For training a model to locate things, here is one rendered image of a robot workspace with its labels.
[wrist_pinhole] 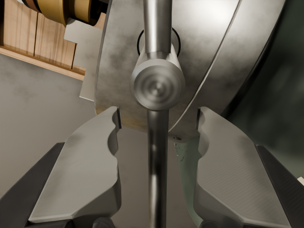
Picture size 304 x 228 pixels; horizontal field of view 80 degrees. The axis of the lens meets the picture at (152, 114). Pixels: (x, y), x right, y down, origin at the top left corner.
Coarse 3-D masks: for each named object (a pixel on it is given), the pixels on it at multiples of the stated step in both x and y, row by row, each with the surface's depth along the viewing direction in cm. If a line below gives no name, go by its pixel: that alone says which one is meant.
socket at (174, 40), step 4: (172, 28) 14; (172, 32) 14; (140, 36) 14; (172, 36) 14; (176, 36) 14; (140, 40) 14; (172, 40) 14; (176, 40) 14; (140, 44) 14; (172, 44) 14; (176, 44) 14; (140, 48) 15; (176, 48) 14; (140, 52) 15; (176, 52) 15
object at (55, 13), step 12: (24, 0) 24; (36, 0) 24; (48, 0) 23; (60, 0) 23; (72, 0) 24; (84, 0) 24; (96, 0) 29; (48, 12) 25; (60, 12) 24; (72, 12) 25; (84, 12) 25; (96, 12) 29
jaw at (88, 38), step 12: (72, 24) 26; (84, 24) 26; (72, 36) 26; (84, 36) 26; (96, 36) 26; (84, 48) 26; (96, 48) 27; (84, 60) 27; (96, 60) 27; (84, 84) 28; (84, 96) 28
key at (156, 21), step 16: (144, 0) 7; (160, 0) 7; (144, 16) 7; (160, 16) 7; (144, 32) 8; (160, 32) 7; (160, 48) 8; (160, 112) 9; (160, 128) 10; (160, 144) 10; (160, 160) 11; (160, 176) 11; (160, 192) 11; (160, 208) 12; (160, 224) 12
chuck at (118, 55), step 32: (128, 0) 13; (192, 0) 13; (224, 0) 13; (128, 32) 14; (192, 32) 14; (224, 32) 14; (128, 64) 15; (192, 64) 15; (96, 96) 18; (128, 96) 18; (192, 96) 17
